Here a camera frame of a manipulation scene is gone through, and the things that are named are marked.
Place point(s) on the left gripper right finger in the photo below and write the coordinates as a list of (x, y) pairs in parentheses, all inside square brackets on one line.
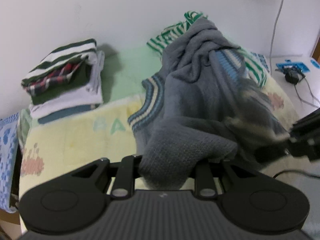
[(204, 184)]

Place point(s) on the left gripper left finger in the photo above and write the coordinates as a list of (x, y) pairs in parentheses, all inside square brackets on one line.
[(125, 173)]

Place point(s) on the grey knit sweater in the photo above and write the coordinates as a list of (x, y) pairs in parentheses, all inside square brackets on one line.
[(197, 108)]

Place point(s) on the black power adapter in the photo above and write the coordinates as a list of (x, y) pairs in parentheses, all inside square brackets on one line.
[(292, 77)]

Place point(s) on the blue plastic object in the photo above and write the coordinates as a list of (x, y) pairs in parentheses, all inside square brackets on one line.
[(292, 64)]

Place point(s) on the yellow baby blanket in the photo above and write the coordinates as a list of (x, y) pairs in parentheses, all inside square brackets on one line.
[(60, 146)]

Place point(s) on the green white striped garment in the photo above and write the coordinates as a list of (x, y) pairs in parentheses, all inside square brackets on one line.
[(233, 54)]

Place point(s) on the white folded garment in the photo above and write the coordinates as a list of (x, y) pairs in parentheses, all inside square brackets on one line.
[(67, 96)]

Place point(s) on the blue folded garment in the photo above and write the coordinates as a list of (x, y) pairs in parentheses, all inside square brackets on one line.
[(67, 112)]

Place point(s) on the dark green folded garment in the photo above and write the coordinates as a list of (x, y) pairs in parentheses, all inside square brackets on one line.
[(81, 79)]

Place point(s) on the blue patterned cloth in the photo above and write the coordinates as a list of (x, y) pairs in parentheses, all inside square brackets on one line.
[(9, 145)]

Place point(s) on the red plaid folded shirt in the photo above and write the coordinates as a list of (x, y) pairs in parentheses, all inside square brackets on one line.
[(56, 78)]

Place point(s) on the dark green striped folded shirt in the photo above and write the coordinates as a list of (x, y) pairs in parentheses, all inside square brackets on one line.
[(84, 50)]

